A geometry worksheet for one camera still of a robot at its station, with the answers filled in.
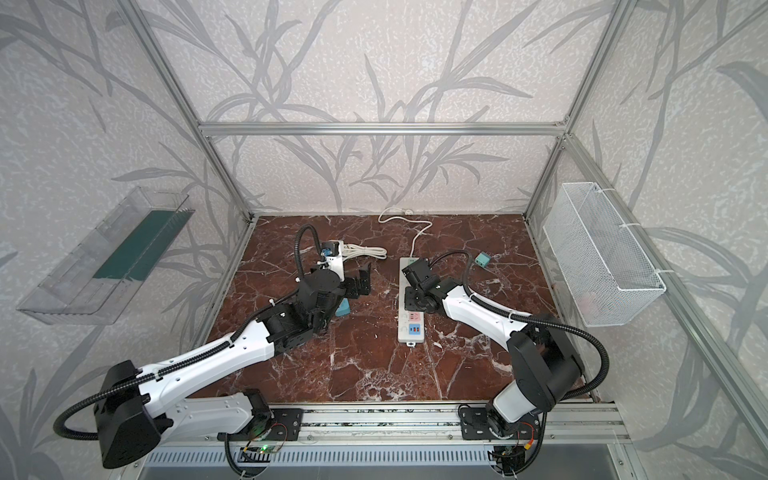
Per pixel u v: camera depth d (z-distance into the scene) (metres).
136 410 0.39
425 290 0.66
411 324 0.89
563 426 0.75
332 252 0.62
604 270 0.62
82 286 0.62
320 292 0.53
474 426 0.72
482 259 1.08
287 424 0.73
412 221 1.19
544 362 0.43
